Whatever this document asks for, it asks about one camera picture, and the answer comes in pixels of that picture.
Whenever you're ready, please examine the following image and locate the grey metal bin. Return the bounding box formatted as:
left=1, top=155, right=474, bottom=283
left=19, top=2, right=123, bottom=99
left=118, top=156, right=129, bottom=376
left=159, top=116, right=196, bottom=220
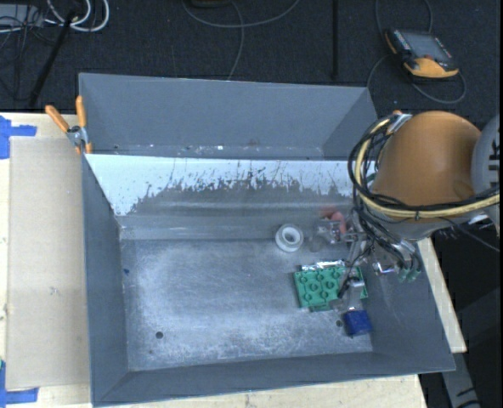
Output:
left=77, top=72, right=457, bottom=407

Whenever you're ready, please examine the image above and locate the pale wood flat board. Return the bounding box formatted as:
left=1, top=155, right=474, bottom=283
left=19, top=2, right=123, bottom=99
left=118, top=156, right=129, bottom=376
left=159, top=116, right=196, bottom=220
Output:
left=4, top=136, right=92, bottom=393

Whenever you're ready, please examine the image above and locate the silver foil packet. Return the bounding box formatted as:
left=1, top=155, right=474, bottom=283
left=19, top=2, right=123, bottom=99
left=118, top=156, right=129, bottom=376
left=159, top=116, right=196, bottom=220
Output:
left=301, top=258, right=347, bottom=273

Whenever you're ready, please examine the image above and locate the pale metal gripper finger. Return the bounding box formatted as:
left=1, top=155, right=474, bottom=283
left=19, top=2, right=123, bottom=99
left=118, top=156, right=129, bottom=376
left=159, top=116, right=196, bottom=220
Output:
left=346, top=279, right=366, bottom=314

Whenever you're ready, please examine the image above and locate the blue small block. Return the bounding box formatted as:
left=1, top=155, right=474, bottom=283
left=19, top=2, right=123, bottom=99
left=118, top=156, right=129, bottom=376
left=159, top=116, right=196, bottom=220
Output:
left=343, top=309, right=373, bottom=337

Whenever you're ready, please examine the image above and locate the green studded flat block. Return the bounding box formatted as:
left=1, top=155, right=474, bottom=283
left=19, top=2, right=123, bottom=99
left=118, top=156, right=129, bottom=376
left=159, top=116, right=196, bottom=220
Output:
left=292, top=265, right=370, bottom=313

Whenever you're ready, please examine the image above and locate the red-pink small object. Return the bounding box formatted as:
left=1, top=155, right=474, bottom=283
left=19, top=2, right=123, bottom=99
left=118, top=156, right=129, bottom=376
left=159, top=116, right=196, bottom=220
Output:
left=319, top=207, right=346, bottom=235

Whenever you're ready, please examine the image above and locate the white tape roll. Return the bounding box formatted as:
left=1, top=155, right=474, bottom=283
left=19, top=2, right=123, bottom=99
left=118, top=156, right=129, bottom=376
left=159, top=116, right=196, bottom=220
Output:
left=274, top=223, right=305, bottom=253

